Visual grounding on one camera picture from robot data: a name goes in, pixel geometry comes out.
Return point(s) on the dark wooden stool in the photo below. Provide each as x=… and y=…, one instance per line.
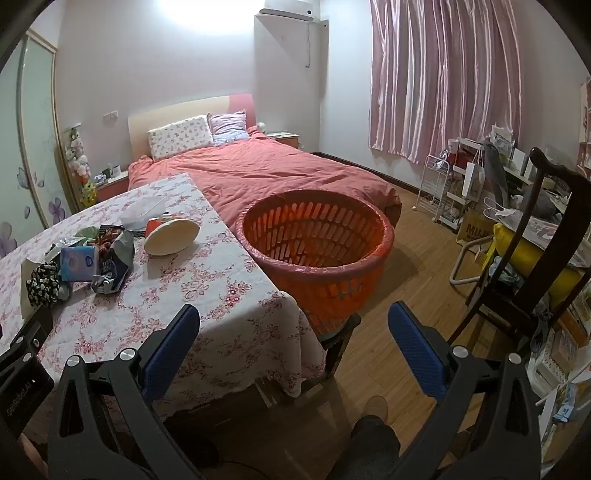
x=339, y=339

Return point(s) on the blue tissue pack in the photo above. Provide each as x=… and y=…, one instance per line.
x=78, y=263

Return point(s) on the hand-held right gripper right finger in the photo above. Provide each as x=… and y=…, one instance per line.
x=418, y=350

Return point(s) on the flower print wardrobe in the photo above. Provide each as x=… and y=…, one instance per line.
x=37, y=138

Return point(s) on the white storage trolley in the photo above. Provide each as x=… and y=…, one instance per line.
x=455, y=203

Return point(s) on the red duvet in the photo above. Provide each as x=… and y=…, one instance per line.
x=277, y=170

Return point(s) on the plush toy bunch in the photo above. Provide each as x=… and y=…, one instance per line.
x=78, y=157

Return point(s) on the dark wooden chair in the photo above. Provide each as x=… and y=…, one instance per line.
x=521, y=226

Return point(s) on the pink nightstand with mug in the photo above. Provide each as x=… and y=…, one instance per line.
x=113, y=187

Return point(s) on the silver snack bag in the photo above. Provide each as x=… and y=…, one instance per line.
x=117, y=263

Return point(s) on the orange plastic basket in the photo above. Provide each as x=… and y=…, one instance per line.
x=323, y=277

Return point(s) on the wall bookshelf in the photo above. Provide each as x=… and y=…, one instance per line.
x=586, y=138

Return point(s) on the floral tablecloth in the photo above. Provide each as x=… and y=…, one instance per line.
x=194, y=286

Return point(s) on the grey jacket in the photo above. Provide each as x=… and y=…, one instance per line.
x=494, y=166

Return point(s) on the clear plastic container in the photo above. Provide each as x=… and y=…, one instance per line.
x=143, y=212

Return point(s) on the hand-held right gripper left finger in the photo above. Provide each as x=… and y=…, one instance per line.
x=171, y=350

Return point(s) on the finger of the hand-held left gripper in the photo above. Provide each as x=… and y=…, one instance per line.
x=27, y=339

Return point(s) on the floral pillow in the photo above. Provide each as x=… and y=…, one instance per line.
x=180, y=136

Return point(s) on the yellow cushion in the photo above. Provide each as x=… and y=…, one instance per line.
x=545, y=258

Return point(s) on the pink nightstand with books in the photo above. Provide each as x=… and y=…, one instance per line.
x=284, y=139

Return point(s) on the brown slipper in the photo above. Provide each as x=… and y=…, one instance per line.
x=376, y=406

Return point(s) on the pink striped pillow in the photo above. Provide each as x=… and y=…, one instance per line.
x=228, y=127

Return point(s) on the white paper bag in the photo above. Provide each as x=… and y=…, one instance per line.
x=473, y=182

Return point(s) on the white air conditioner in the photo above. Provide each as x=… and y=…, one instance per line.
x=286, y=13

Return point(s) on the black mesh mat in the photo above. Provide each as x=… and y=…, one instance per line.
x=44, y=284

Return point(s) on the beige pink bed headboard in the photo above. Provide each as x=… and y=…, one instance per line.
x=184, y=108

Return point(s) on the white metal tube frame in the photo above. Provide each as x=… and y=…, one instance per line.
x=459, y=272

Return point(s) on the pile of boxes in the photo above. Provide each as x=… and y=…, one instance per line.
x=558, y=360

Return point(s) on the pink curtain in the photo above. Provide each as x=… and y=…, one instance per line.
x=438, y=78

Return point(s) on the person's leg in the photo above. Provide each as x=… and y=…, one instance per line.
x=369, y=447

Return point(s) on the patterned snack wrapper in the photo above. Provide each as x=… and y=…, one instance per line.
x=110, y=234

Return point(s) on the brown paper bag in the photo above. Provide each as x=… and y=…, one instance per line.
x=473, y=228

